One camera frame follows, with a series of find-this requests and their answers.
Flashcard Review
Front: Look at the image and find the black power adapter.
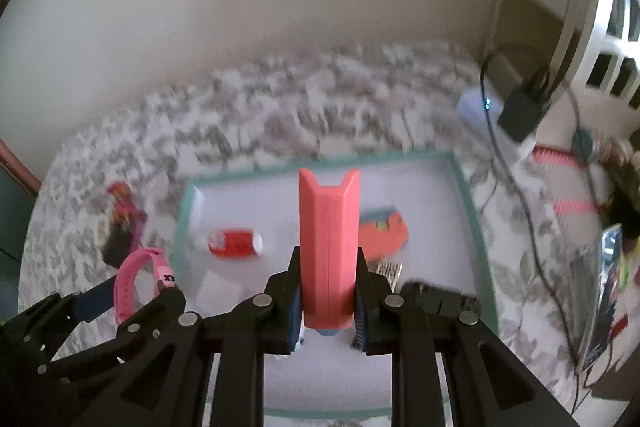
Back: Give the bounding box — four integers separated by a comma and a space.
497, 74, 552, 142

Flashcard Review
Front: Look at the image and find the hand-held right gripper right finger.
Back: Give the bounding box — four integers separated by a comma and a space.
351, 246, 581, 427

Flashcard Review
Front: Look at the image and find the pink toy figure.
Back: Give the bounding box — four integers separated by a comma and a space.
106, 182, 148, 253

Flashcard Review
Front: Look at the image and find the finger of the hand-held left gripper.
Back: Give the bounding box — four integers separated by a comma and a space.
14, 278, 119, 349
39, 291, 187, 379

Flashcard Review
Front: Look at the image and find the black box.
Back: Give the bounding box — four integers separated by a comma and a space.
101, 222, 133, 269

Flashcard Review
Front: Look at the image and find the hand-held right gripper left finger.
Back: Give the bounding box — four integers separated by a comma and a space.
70, 246, 304, 427

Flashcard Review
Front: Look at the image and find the shiny printed packet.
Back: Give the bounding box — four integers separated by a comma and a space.
581, 223, 627, 370

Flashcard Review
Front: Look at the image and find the paper-wrapped stick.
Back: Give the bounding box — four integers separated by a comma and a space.
371, 259, 405, 294

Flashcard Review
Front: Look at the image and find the small teal object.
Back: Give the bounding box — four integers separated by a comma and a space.
572, 129, 596, 158

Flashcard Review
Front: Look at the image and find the red can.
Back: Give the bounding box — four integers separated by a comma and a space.
206, 228, 265, 261

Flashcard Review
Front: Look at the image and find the pink board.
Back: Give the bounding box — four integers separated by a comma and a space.
0, 138, 42, 194

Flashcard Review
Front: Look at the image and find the pale lavender box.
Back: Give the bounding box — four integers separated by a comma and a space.
456, 88, 506, 134

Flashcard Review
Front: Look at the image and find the pink wristband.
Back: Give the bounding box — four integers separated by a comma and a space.
113, 248, 177, 326

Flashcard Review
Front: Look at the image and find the white window frame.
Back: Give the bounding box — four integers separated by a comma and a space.
564, 0, 640, 110

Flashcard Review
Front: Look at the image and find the long black cable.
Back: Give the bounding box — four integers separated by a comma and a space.
479, 54, 593, 388

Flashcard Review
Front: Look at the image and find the pink comb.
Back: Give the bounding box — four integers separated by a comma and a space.
531, 145, 585, 168
551, 200, 599, 217

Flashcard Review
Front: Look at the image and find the small white device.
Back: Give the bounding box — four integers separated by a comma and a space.
190, 187, 207, 221

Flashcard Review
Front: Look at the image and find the pink and blue plastic case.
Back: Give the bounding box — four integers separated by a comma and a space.
298, 168, 361, 338

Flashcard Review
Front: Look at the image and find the white tray with teal rim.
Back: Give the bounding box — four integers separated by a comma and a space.
172, 150, 497, 421

